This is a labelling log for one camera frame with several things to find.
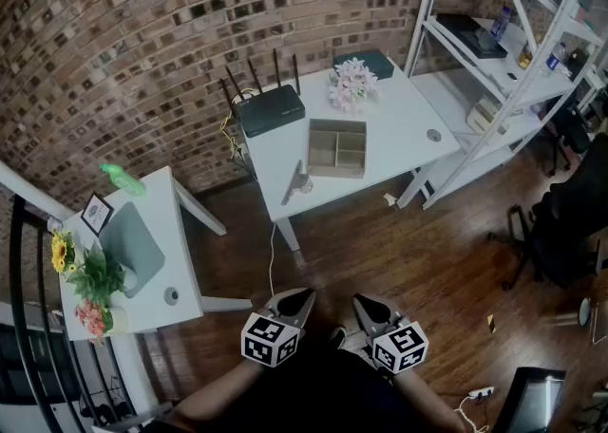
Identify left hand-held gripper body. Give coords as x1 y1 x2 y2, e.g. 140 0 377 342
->
240 305 301 369

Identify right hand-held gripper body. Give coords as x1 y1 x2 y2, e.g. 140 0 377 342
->
368 312 428 375

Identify wooden compartment tray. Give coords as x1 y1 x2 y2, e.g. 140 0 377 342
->
306 118 369 180

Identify person's left forearm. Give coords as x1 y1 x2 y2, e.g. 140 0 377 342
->
173 360 267 433

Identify person's right forearm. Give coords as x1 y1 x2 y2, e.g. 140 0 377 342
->
387 367 469 433

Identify white desk tabletop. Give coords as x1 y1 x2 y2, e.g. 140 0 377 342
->
240 67 463 254

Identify person's black clothed torso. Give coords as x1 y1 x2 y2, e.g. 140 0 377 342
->
154 343 460 433

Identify white desk with plants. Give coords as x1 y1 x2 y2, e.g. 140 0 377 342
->
57 165 254 343

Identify black monitor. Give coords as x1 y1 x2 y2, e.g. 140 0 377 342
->
490 366 567 433

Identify white vase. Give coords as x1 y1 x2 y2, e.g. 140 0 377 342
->
105 304 132 335

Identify grey mat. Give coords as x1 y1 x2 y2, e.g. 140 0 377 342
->
98 201 167 300

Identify orange pink flowers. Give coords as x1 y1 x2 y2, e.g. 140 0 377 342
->
74 298 108 345

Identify green leafy plant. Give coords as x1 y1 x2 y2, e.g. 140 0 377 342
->
66 240 127 310

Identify black router with antennas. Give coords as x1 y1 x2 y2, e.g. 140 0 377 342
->
218 52 306 139

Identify green spray bottle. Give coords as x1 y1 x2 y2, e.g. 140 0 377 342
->
99 162 145 196

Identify black office chair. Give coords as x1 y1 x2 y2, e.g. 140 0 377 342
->
541 97 596 177
487 131 608 291

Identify black framed picture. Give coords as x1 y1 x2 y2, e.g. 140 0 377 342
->
79 192 116 238

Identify beige box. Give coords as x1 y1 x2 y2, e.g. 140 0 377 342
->
466 97 507 136

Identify yellow sunflower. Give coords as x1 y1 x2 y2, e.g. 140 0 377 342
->
49 229 78 276

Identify pink flower bouquet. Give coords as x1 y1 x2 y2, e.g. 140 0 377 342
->
327 56 382 116

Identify dark green box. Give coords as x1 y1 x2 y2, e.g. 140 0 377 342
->
332 49 396 83

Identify white metal shelf rack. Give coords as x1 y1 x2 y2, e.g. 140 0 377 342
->
402 0 608 212

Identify black flat box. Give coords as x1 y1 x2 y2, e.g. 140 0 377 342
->
435 12 510 61

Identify amber bottle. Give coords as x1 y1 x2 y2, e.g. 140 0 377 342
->
517 41 536 69

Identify clear bottle blue label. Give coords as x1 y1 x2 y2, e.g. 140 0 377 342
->
488 5 514 41

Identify thin white cable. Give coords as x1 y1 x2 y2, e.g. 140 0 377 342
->
267 220 278 300

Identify yellow cable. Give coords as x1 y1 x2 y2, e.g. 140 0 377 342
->
219 88 257 160

